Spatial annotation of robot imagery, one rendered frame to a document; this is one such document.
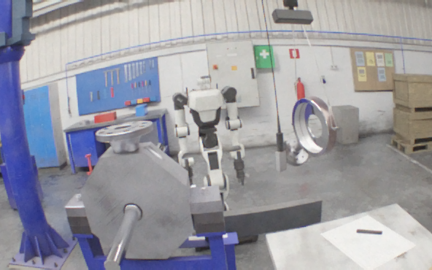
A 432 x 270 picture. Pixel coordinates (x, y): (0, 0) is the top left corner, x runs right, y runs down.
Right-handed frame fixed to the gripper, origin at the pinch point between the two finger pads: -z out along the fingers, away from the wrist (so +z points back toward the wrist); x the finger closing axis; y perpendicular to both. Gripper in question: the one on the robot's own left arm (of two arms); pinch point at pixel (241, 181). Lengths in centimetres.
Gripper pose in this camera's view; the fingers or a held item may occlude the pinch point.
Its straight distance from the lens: 330.9
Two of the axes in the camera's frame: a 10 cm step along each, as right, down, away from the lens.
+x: 1.8, 0.0, -9.8
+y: 9.7, -1.4, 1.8
